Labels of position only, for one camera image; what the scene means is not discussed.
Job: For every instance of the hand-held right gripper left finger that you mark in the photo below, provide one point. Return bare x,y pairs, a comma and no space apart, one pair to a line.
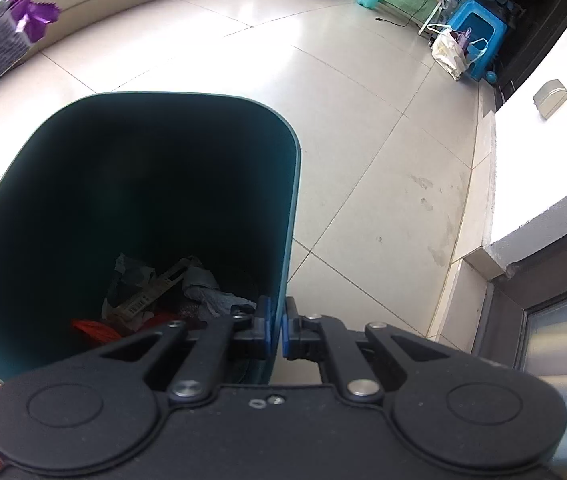
265,325

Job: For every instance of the small blue ball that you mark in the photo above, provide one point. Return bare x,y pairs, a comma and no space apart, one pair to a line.
491,77

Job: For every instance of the grey wrapper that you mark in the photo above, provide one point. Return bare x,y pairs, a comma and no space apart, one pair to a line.
208,290

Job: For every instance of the red plastic bag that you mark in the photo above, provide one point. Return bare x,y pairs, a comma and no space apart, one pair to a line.
94,330

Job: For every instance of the grey metal wall box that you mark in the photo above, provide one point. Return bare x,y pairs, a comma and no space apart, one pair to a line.
551,98

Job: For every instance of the white plastic bag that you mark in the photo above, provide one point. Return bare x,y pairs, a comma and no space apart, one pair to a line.
449,53

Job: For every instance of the metal sliding door frame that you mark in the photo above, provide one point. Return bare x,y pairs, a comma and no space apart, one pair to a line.
538,320

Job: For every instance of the teal plastic trash bin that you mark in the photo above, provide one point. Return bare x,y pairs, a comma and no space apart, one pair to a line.
128,190

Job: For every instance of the blue plastic stool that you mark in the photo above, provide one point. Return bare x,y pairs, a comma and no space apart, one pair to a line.
481,20

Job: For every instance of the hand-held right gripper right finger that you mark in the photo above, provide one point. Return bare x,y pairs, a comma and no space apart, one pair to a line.
288,329

